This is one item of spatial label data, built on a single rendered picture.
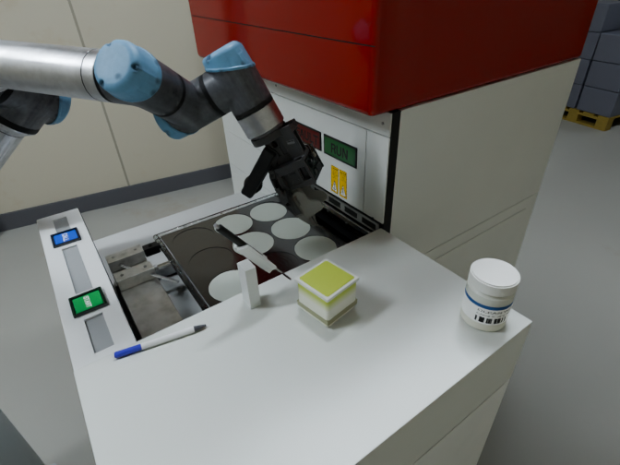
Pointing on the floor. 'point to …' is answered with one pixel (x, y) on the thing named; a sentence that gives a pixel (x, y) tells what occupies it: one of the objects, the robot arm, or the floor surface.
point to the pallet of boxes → (598, 71)
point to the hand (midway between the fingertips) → (309, 220)
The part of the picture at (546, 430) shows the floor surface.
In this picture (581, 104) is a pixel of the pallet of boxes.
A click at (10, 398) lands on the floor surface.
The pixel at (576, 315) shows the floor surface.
